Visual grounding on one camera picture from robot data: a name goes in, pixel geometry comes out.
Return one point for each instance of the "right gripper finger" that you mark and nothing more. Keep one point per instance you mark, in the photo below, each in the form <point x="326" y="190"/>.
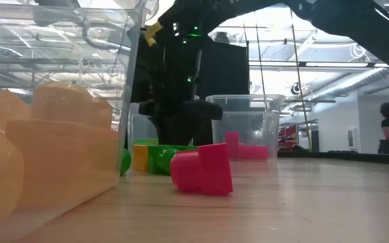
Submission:
<point x="164" y="125"/>
<point x="198" y="118"/>

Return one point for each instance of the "long green four-stud block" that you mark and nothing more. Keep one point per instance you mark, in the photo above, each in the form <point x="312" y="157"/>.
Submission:
<point x="145" y="141"/>

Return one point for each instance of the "red plastic building block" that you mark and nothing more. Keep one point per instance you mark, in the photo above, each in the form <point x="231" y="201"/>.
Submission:
<point x="255" y="152"/>
<point x="211" y="168"/>
<point x="232" y="145"/>

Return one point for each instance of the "yellow two-stud building block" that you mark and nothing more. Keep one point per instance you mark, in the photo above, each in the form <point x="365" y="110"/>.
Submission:
<point x="63" y="162"/>

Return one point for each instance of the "yellow wedge building block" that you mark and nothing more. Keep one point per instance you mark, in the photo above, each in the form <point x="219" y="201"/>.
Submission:
<point x="2" y="108"/>

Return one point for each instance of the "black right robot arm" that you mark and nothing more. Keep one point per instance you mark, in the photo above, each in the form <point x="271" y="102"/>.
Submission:
<point x="350" y="20"/>

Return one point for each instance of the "clear plastic bin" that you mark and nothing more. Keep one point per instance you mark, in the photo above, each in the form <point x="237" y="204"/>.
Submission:
<point x="46" y="222"/>
<point x="140" y="125"/>
<point x="248" y="108"/>

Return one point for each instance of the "green plastic building block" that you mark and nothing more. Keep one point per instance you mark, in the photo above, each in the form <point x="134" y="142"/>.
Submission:
<point x="154" y="165"/>
<point x="126" y="162"/>

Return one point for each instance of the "yellow tape piece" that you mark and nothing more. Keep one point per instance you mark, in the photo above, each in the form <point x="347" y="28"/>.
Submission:
<point x="153" y="33"/>

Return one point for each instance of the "red metal rack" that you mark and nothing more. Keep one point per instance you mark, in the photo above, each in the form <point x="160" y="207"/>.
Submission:
<point x="287" y="133"/>

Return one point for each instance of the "black round ceiling fixture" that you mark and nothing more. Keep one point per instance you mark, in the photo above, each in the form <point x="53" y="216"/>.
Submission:
<point x="296" y="89"/>

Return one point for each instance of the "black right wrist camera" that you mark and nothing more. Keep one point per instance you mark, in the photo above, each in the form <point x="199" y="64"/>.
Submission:
<point x="184" y="28"/>

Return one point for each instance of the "white wall-mounted box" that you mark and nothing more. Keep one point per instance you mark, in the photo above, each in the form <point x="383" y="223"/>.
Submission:
<point x="352" y="137"/>

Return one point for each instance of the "black metal table frame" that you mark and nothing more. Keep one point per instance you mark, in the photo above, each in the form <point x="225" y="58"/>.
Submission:
<point x="350" y="158"/>

